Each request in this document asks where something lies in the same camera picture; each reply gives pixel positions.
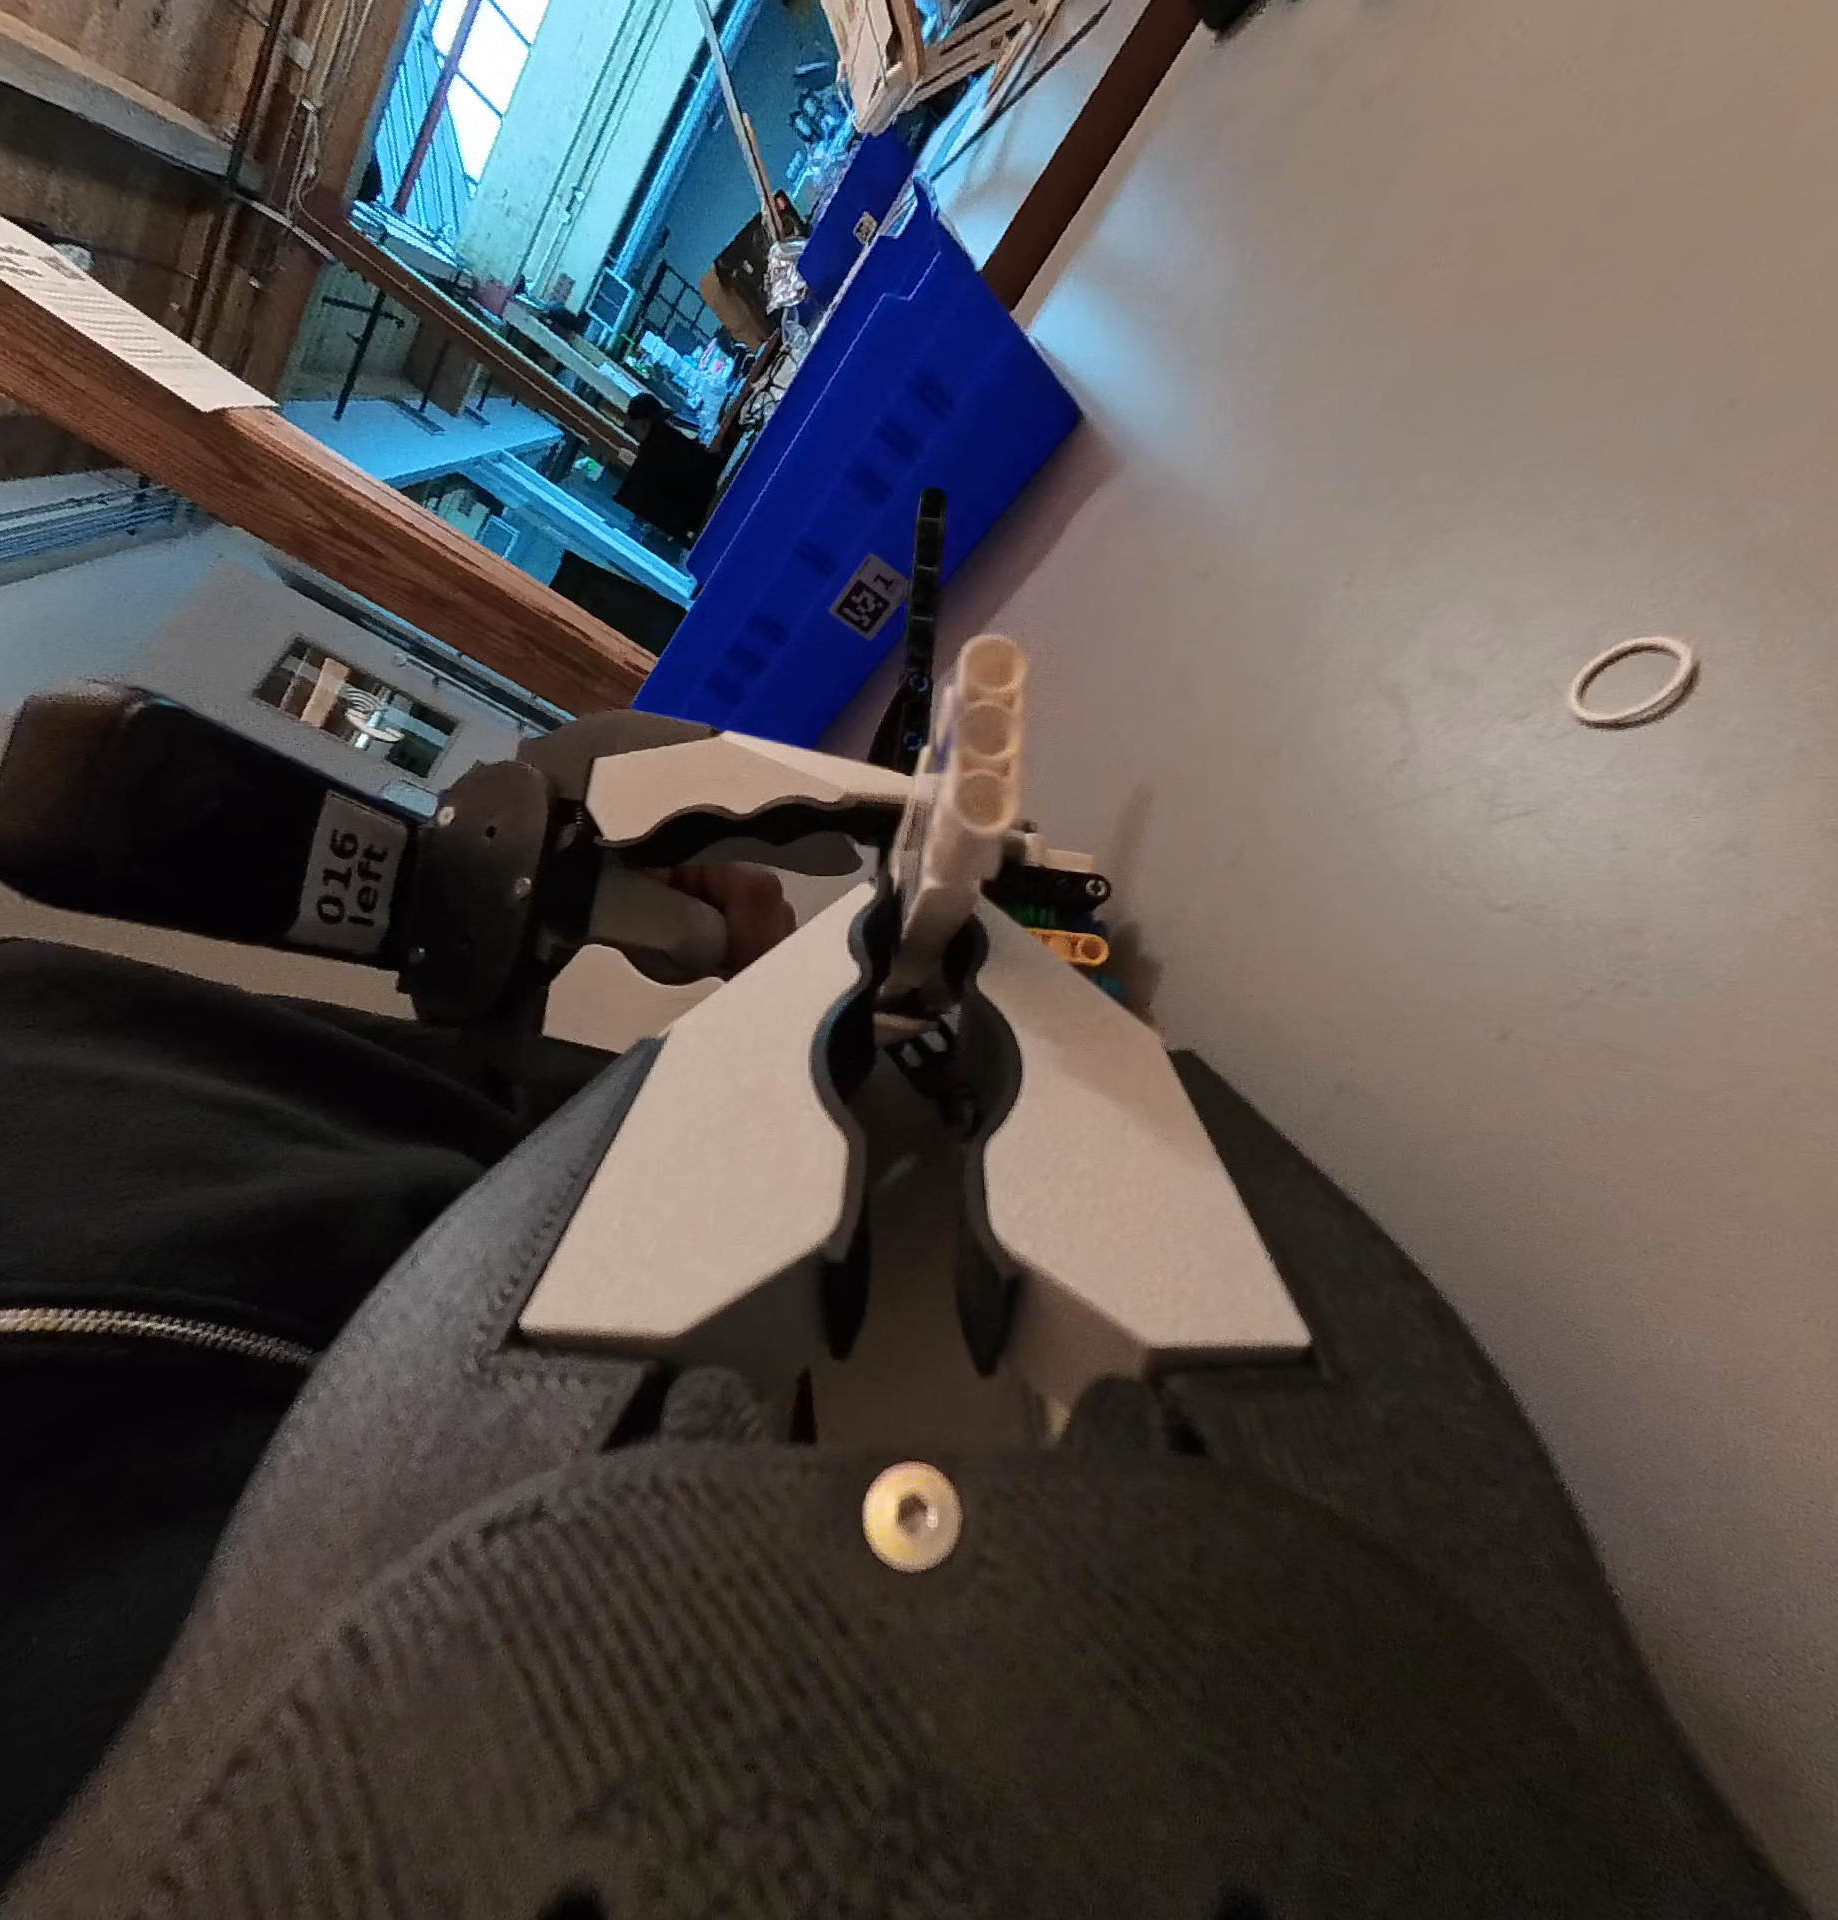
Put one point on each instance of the small blue plastic crate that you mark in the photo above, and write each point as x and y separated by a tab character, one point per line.
862	205

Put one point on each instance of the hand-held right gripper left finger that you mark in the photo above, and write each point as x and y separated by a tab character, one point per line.
696	1182

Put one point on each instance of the wooden beam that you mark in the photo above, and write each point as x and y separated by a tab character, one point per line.
333	497

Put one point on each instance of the person's left hand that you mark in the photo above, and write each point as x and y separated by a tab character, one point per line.
750	907

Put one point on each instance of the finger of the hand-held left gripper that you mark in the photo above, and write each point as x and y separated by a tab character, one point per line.
742	773
648	927

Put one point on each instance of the printed paper sheet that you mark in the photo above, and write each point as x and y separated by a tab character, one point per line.
111	305

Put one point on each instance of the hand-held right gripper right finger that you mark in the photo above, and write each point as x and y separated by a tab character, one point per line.
1130	1182

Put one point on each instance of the toy brick model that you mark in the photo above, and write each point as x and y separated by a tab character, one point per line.
982	739

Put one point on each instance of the window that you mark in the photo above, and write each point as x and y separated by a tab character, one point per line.
460	91

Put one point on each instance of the white rubber band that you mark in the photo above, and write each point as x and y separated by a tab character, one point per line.
1592	697

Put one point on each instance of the cardboard box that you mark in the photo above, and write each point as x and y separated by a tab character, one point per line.
896	43

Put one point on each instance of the large blue plastic crate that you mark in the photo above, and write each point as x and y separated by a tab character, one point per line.
872	450

